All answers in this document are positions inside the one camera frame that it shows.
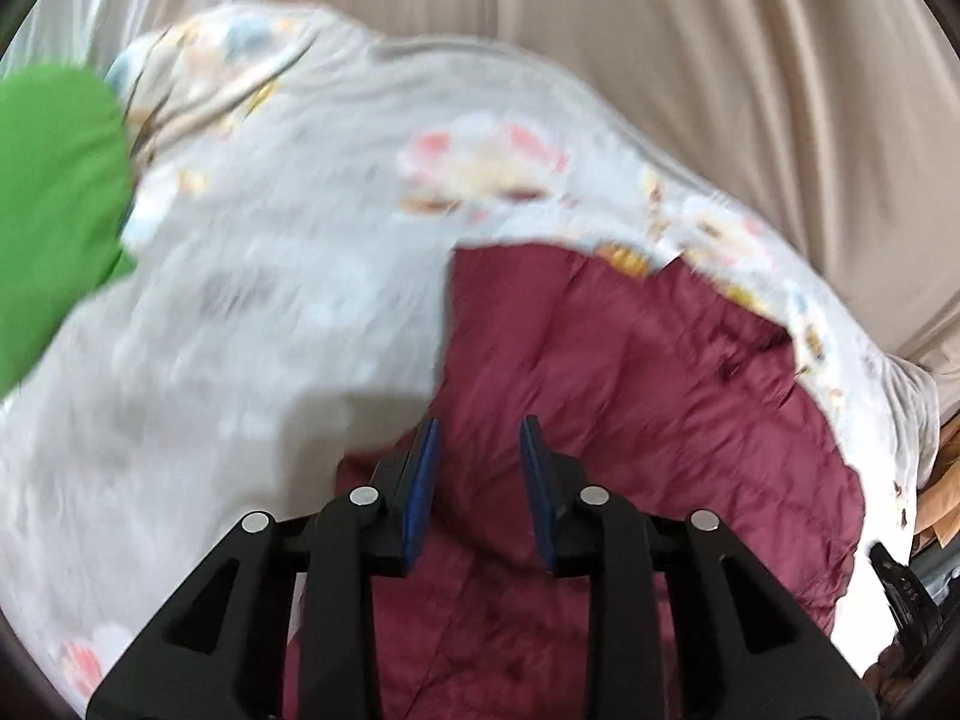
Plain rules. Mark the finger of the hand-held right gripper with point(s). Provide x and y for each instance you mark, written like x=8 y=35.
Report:
x=911 y=600

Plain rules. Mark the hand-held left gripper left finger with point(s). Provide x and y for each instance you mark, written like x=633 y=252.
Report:
x=420 y=499

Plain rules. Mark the floral fleece blanket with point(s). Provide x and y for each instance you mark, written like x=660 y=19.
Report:
x=285 y=262

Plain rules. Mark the maroon quilted jacket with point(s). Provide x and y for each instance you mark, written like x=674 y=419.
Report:
x=637 y=390

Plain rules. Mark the wooden furniture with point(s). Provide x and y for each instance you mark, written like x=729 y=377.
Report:
x=943 y=495

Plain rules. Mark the green cloth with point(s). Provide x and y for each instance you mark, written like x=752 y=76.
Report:
x=52 y=225

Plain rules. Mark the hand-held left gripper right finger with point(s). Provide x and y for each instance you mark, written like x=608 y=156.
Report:
x=534 y=499

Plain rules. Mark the white satin curtain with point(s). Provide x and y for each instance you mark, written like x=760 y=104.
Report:
x=90 y=7

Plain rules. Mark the beige sheet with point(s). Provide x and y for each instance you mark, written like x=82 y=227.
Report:
x=675 y=45

